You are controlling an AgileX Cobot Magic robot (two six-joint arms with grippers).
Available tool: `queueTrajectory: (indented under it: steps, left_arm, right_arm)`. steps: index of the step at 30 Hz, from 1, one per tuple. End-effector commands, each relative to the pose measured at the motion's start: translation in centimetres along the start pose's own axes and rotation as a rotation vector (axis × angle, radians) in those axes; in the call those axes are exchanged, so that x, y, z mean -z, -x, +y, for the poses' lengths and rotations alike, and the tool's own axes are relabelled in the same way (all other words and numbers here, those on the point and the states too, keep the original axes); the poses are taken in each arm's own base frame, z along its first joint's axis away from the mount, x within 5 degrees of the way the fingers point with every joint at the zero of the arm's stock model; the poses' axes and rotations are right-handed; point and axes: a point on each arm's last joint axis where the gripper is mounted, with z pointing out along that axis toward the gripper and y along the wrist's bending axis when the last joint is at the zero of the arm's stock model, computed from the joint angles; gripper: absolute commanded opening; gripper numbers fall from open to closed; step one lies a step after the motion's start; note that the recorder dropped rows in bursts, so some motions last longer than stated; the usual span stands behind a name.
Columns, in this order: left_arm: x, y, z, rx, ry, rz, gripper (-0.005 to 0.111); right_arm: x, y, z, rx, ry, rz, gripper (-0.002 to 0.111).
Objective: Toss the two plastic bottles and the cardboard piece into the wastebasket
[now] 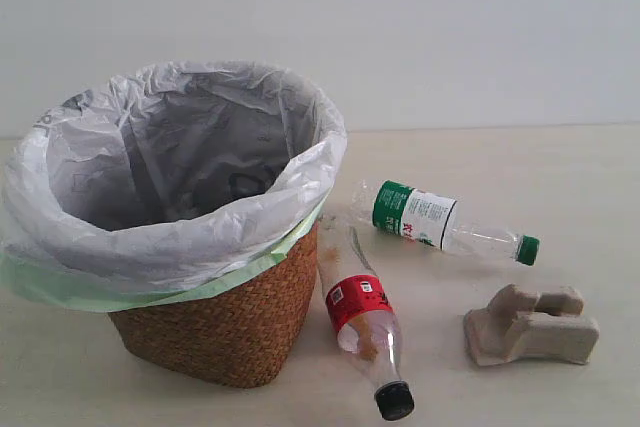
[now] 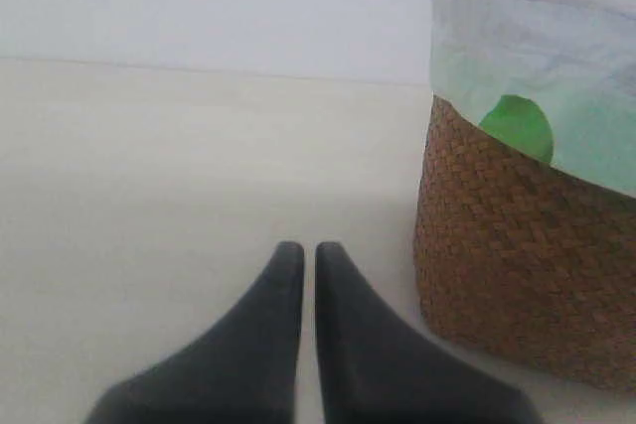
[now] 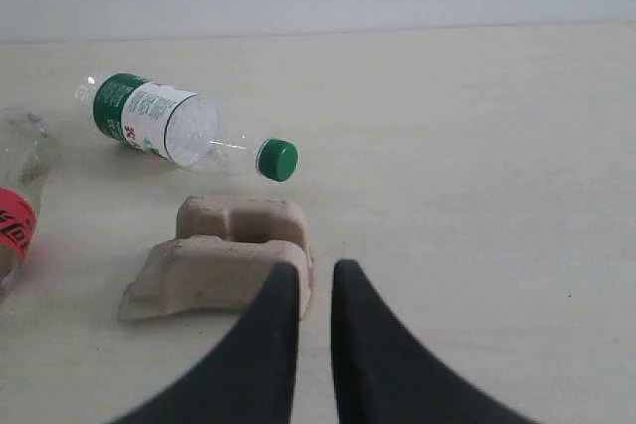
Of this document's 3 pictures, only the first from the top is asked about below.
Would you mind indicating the green label plastic bottle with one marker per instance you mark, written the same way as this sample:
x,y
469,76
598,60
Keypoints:
x,y
438,222

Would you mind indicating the white and green bin liner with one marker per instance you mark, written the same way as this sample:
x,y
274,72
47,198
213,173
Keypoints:
x,y
177,182

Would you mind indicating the woven brown wicker basket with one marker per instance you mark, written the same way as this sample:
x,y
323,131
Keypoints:
x,y
240,338

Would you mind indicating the beige moulded pulp packaging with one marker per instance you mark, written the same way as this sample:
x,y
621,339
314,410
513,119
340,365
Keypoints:
x,y
520,323

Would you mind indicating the red label plastic bottle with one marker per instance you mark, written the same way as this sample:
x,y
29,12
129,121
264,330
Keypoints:
x,y
366,327

